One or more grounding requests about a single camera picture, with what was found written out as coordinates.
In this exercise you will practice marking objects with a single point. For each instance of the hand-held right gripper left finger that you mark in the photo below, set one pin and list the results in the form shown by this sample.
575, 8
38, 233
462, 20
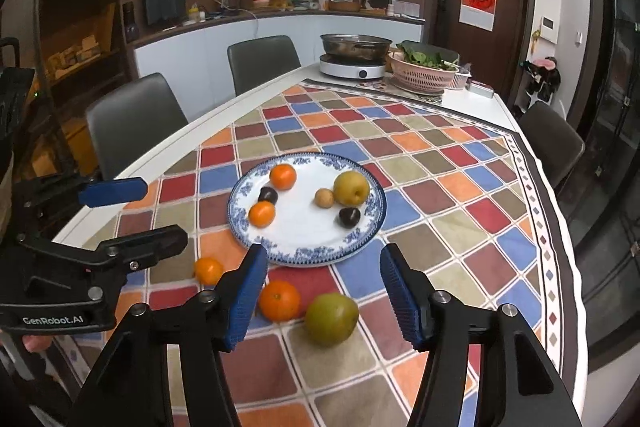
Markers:
245, 302

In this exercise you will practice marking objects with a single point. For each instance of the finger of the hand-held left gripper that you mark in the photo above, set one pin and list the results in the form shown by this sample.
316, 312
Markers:
112, 192
150, 244

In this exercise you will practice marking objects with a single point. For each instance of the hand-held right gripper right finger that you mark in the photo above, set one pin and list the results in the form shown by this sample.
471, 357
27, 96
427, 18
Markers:
405, 302

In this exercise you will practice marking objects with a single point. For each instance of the small orange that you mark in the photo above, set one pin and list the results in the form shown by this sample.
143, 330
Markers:
208, 271
283, 177

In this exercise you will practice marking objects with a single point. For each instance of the green pear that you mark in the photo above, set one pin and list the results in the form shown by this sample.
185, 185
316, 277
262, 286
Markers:
332, 319

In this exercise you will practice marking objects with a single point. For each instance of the blue-rimmed white plate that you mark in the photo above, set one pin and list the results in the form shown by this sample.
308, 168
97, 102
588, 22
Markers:
305, 237

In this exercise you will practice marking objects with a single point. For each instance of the large orange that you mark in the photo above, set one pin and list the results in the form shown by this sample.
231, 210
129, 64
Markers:
262, 214

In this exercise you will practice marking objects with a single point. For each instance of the dark purple plum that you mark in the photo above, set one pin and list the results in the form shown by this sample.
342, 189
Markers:
349, 217
268, 195

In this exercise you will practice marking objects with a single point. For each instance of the yellow pear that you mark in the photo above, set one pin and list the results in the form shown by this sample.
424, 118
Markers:
351, 188

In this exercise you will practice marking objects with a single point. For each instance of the small brown round fruit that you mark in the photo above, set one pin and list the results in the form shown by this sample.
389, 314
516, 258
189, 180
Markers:
324, 198

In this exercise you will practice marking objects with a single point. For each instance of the person's left hand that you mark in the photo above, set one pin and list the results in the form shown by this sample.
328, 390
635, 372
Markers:
36, 344

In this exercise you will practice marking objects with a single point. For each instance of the grey dining chair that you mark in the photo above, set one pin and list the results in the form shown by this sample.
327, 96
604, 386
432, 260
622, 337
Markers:
135, 122
262, 62
550, 142

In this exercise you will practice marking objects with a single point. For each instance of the colourful checkered tablecloth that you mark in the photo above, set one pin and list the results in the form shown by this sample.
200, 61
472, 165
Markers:
450, 207

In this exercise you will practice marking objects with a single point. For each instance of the white kitchen counter cabinet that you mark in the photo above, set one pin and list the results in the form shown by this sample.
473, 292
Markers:
200, 52

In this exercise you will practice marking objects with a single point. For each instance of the small yellow bottle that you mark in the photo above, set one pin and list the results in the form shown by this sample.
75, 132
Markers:
196, 14

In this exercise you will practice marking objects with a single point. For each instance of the pink plastic basket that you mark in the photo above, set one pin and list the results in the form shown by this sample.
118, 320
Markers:
425, 81

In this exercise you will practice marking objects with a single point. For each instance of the grey metal tin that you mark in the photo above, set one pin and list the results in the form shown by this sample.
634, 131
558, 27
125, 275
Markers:
481, 89

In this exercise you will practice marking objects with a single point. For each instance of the white induction cooker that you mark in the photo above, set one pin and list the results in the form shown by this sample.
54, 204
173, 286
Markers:
350, 69

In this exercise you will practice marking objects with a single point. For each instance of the green leafy vegetables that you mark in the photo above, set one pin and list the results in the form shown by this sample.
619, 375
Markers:
425, 56

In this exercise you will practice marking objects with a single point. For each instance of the stainless steel pot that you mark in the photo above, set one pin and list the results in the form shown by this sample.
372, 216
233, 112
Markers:
355, 47

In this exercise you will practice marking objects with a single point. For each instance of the pink and black bundle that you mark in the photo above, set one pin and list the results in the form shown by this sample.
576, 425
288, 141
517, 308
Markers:
542, 79

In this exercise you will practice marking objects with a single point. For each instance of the dark brown door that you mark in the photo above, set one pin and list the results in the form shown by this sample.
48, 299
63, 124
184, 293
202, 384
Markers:
510, 57

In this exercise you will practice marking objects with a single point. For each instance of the black-framed glass sliding door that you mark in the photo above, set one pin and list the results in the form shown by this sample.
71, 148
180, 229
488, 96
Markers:
615, 132

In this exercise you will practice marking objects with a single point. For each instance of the white box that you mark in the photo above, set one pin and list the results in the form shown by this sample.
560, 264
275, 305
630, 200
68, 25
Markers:
406, 7

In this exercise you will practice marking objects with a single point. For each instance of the wicker tray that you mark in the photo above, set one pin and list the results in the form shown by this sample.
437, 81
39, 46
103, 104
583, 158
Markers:
344, 5

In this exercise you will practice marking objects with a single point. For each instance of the black picture frame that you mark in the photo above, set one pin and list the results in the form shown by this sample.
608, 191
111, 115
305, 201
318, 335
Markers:
376, 1

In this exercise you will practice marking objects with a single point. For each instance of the white wall intercom panel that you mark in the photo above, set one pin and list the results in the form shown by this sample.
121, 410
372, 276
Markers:
550, 30

